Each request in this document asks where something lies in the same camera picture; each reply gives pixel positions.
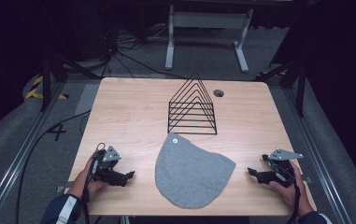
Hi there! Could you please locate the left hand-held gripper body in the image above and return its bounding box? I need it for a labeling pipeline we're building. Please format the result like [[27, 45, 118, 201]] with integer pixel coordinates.
[[91, 145, 127, 188]]

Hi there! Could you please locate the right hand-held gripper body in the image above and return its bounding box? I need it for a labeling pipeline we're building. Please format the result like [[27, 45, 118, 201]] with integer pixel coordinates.
[[257, 148, 305, 189]]

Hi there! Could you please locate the person's right hand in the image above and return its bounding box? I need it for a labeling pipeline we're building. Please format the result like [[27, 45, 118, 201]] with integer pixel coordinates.
[[268, 161, 314, 217]]

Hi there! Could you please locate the person's left hand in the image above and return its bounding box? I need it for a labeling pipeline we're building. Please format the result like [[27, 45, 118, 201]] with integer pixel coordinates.
[[71, 157, 109, 201]]

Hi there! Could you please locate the grey felt cloth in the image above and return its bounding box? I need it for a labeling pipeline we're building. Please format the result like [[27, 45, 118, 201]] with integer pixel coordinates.
[[154, 133, 237, 210]]

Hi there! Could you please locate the black tape floor mark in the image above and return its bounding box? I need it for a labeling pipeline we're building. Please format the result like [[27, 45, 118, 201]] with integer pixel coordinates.
[[47, 123, 68, 142]]

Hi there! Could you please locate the black metal stand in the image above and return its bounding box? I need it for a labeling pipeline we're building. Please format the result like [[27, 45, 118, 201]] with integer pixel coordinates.
[[252, 60, 308, 119], [39, 50, 103, 113]]

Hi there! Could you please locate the yellow black floor tape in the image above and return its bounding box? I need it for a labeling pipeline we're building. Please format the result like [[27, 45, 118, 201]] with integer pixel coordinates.
[[24, 75, 70, 101]]

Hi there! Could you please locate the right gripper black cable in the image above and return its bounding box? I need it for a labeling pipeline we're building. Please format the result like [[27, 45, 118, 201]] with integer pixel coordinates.
[[286, 182, 302, 224]]

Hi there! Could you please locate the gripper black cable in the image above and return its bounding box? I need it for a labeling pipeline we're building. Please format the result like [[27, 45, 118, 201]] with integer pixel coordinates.
[[286, 182, 302, 224], [81, 142, 107, 224]]

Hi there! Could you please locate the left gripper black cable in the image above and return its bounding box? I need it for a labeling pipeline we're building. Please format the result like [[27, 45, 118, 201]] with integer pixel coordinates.
[[81, 142, 107, 224]]

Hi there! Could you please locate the aluminium floor rail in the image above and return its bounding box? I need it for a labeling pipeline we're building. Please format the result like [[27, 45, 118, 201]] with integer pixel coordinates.
[[282, 88, 352, 224], [0, 81, 66, 224]]

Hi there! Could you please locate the black floor cable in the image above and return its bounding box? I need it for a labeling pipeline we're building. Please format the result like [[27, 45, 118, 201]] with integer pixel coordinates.
[[14, 109, 92, 224]]

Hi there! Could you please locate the black wire triangular rack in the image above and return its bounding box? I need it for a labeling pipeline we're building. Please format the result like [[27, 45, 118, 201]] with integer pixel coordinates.
[[167, 72, 219, 136]]

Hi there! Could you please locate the bundle of floor cables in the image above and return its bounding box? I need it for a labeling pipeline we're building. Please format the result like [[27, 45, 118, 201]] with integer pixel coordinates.
[[102, 22, 188, 79]]

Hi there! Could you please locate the white metal table frame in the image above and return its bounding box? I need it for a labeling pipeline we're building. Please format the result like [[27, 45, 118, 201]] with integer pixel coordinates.
[[164, 4, 255, 74]]

